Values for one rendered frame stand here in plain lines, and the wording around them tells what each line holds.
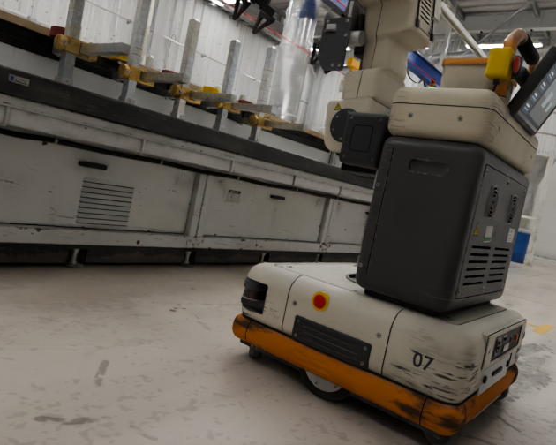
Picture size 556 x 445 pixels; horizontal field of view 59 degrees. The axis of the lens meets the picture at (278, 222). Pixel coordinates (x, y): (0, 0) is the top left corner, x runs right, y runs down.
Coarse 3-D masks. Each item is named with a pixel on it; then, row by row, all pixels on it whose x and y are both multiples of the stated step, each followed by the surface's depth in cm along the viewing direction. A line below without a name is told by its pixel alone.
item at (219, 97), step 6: (162, 90) 216; (168, 90) 214; (162, 96) 217; (168, 96) 214; (192, 96) 204; (198, 96) 202; (204, 96) 200; (210, 96) 198; (216, 96) 195; (222, 96) 193; (228, 96) 192; (234, 96) 192; (234, 102) 192
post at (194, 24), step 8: (192, 24) 201; (192, 32) 201; (192, 40) 201; (184, 48) 203; (192, 48) 202; (184, 56) 202; (192, 56) 203; (184, 64) 202; (192, 64) 204; (184, 72) 202; (176, 104) 204; (184, 104) 205
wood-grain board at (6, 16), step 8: (0, 16) 164; (8, 16) 166; (16, 16) 167; (16, 24) 168; (24, 24) 170; (32, 24) 172; (40, 32) 174; (48, 32) 176; (104, 56) 195; (192, 88) 232; (200, 88) 236; (272, 120) 283; (280, 120) 287; (320, 136) 322
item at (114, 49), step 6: (114, 42) 153; (120, 42) 151; (54, 48) 176; (84, 48) 164; (90, 48) 162; (96, 48) 159; (102, 48) 157; (108, 48) 155; (114, 48) 153; (120, 48) 151; (126, 48) 152; (60, 54) 176; (90, 54) 164; (96, 54) 162; (102, 54) 160; (108, 54) 158; (114, 54) 156; (120, 54) 154; (126, 54) 153
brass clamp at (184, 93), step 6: (174, 84) 201; (174, 90) 201; (180, 90) 200; (186, 90) 203; (192, 90) 206; (174, 96) 202; (180, 96) 201; (186, 96) 204; (192, 102) 209; (198, 102) 209
